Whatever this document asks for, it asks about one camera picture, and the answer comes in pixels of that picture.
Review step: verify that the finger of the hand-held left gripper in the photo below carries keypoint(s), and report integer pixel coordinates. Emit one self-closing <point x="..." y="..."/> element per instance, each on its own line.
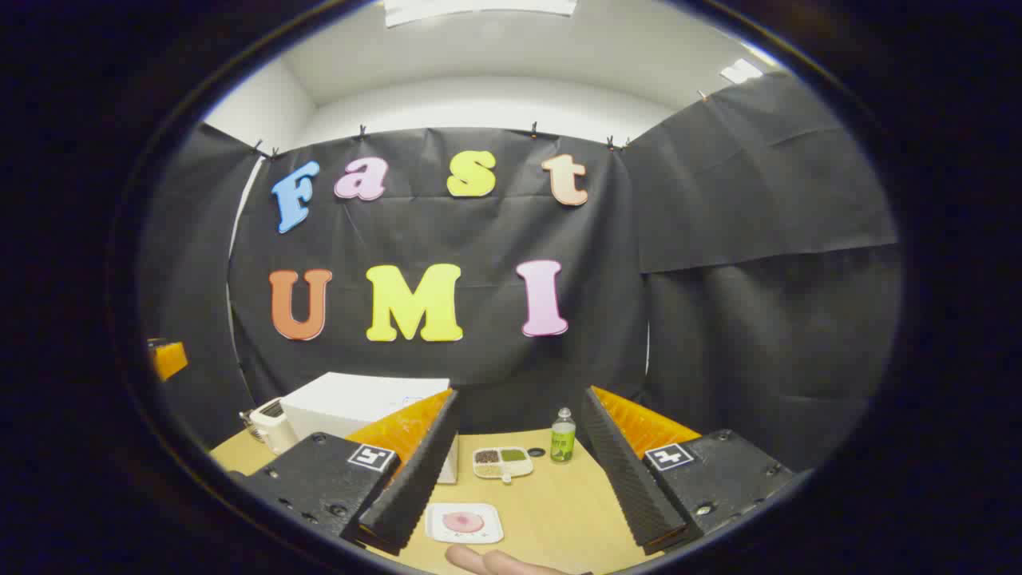
<point x="168" y="359"/>

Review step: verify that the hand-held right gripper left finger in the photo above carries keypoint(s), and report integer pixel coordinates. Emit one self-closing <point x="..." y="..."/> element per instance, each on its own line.
<point x="415" y="479"/>

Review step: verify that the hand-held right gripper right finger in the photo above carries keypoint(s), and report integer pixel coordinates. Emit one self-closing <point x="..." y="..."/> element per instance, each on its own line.
<point x="623" y="479"/>

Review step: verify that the white square plate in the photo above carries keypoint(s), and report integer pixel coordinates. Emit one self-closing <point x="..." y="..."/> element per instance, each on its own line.
<point x="439" y="533"/>

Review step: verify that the pink meat slice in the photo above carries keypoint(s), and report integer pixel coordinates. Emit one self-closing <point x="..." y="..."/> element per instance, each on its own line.
<point x="463" y="522"/>

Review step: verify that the white microwave oven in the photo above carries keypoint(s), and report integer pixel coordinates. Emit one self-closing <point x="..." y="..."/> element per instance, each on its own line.
<point x="351" y="403"/>

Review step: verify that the green label drink bottle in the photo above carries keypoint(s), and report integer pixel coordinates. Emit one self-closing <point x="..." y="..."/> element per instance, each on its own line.
<point x="563" y="443"/>

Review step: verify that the white divided dish of beans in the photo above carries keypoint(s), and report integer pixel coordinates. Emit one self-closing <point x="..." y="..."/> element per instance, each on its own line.
<point x="503" y="463"/>

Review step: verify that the cream toaster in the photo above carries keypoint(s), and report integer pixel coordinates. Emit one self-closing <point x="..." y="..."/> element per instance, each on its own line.
<point x="275" y="427"/>

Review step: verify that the black backdrop cloth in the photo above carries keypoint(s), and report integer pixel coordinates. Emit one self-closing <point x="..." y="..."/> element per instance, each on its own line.
<point x="479" y="231"/>

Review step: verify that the row of black cloth clips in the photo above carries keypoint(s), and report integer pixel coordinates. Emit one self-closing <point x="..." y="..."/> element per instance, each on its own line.
<point x="533" y="128"/>

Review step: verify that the small ceiling light panel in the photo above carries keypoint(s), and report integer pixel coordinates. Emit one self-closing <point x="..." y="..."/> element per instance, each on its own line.
<point x="741" y="72"/>

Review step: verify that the large ceiling light panel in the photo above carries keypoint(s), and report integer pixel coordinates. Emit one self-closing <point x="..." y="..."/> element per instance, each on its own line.
<point x="479" y="9"/>

